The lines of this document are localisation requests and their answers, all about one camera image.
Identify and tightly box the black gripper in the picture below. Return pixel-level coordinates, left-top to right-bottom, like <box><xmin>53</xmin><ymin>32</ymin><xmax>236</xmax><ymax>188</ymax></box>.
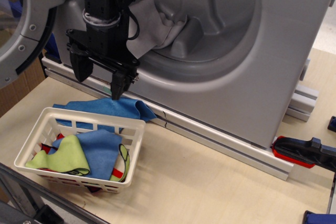
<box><xmin>66</xmin><ymin>23</ymin><xmax>140</xmax><ymax>100</ymax></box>

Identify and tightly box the grey cloth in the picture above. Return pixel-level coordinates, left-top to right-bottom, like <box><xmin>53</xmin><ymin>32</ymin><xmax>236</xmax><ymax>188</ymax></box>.
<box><xmin>127</xmin><ymin>0</ymin><xmax>188</xmax><ymax>59</ymax></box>

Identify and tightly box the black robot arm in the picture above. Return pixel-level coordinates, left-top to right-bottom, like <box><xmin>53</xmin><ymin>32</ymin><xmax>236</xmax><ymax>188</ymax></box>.
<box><xmin>66</xmin><ymin>0</ymin><xmax>140</xmax><ymax>100</ymax></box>

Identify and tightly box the blue black clamp behind machine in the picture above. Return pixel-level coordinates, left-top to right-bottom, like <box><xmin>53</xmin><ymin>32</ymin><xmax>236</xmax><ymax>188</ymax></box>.
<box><xmin>44</xmin><ymin>34</ymin><xmax>61</xmax><ymax>64</ymax></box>

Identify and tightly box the grey round machine door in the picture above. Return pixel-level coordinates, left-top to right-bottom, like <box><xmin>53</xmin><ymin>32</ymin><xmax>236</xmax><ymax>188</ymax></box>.
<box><xmin>1</xmin><ymin>0</ymin><xmax>66</xmax><ymax>88</ymax></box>

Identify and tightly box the grey toy washing machine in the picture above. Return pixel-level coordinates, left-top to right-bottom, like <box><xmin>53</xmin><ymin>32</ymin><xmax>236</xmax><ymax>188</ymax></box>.
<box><xmin>51</xmin><ymin>0</ymin><xmax>336</xmax><ymax>149</ymax></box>

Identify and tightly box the blue cloth behind basket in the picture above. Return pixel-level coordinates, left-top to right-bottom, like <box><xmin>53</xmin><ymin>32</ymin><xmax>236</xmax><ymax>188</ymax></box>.
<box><xmin>52</xmin><ymin>98</ymin><xmax>156</xmax><ymax>122</ymax></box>

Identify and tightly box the white plastic basket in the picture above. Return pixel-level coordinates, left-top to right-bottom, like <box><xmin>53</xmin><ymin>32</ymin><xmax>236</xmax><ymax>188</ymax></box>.
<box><xmin>14</xmin><ymin>108</ymin><xmax>145</xmax><ymax>193</ymax></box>

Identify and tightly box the blue cloth in basket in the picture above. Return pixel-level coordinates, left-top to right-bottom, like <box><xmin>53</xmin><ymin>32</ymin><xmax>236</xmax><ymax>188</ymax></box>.
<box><xmin>53</xmin><ymin>130</ymin><xmax>121</xmax><ymax>180</ymax></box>

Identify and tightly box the light green cloth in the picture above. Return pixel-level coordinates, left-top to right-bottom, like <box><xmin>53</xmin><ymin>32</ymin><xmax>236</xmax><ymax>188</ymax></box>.
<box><xmin>25</xmin><ymin>135</ymin><xmax>90</xmax><ymax>176</ymax></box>

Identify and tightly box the red green patterned cloth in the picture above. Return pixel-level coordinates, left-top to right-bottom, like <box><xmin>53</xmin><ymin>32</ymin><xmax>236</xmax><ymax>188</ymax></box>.
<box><xmin>34</xmin><ymin>133</ymin><xmax>131</xmax><ymax>193</ymax></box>

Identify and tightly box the grey aluminium profile block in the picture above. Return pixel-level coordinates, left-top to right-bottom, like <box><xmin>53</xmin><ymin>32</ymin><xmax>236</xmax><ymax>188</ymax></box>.
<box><xmin>285</xmin><ymin>58</ymin><xmax>319</xmax><ymax>122</ymax></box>

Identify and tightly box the red black clamp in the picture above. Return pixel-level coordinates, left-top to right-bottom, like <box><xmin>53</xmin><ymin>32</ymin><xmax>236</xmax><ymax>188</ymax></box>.
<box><xmin>271</xmin><ymin>136</ymin><xmax>335</xmax><ymax>172</ymax></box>

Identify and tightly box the black blue clamp edge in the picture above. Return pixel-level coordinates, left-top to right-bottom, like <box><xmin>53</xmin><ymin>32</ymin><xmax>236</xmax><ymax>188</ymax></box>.
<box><xmin>327</xmin><ymin>116</ymin><xmax>336</xmax><ymax>132</ymax></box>

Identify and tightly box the blue black clamp corner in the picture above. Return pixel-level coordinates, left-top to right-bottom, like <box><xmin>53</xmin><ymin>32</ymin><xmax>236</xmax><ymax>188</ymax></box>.
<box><xmin>302</xmin><ymin>211</ymin><xmax>336</xmax><ymax>224</ymax></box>

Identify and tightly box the grey metal frame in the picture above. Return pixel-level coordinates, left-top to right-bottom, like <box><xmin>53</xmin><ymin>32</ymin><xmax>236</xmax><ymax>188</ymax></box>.
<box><xmin>1</xmin><ymin>164</ymin><xmax>106</xmax><ymax>223</ymax></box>

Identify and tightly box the white aluminium base rail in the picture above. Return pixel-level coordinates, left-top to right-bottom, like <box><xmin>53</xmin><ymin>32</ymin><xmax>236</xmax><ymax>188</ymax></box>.
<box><xmin>41</xmin><ymin>57</ymin><xmax>294</xmax><ymax>180</ymax></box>

